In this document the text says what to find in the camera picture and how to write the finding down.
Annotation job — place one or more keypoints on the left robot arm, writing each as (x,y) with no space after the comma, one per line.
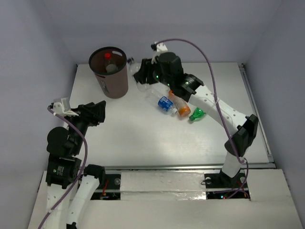
(70,181)

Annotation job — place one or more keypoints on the brown garbage bin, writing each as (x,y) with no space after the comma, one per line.
(115,84)

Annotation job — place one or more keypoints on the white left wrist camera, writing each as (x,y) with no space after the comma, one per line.
(61,106)

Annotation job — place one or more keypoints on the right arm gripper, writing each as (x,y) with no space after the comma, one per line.
(147,65)

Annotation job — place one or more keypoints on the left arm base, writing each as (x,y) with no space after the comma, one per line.
(110,189)

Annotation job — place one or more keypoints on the orange drink bottle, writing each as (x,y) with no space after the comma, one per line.
(180,104)

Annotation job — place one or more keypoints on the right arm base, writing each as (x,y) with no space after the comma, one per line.
(220,186)

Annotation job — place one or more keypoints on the green plastic bottle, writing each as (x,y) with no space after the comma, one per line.
(197,114)

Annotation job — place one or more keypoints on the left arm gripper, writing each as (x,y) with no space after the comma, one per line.
(90,113)

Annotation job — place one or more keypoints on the clear bottle dark label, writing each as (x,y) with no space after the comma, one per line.
(110,65)

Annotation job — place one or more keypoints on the crushed clear plastic bottle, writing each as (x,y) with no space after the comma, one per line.
(134,67)

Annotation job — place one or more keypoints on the blue label clear bottle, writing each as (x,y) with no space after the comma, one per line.
(158,100)

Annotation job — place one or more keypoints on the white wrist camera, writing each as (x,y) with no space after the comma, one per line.
(61,106)
(158,48)

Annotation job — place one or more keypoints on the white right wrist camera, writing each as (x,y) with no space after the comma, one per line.
(158,48)

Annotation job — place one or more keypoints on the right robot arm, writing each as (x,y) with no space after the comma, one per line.
(241,129)

